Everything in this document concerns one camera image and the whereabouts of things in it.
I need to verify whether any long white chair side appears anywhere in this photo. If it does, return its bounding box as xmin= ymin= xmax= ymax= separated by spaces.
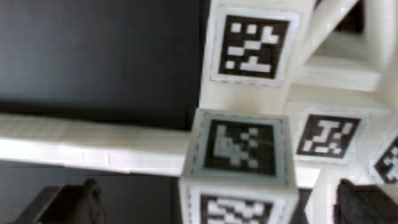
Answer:
xmin=292 ymin=0 xmax=398 ymax=187

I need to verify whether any white cube with hole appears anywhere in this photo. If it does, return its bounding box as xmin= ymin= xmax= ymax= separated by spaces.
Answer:
xmin=180 ymin=109 xmax=299 ymax=224

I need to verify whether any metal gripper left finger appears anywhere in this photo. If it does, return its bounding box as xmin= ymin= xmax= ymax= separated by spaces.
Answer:
xmin=11 ymin=178 xmax=107 ymax=224

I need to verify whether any white U-shaped border frame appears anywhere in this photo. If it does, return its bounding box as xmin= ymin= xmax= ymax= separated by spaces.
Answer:
xmin=0 ymin=113 xmax=189 ymax=176

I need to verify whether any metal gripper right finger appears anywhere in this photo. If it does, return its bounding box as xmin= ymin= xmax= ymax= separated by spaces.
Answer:
xmin=334 ymin=179 xmax=398 ymax=224

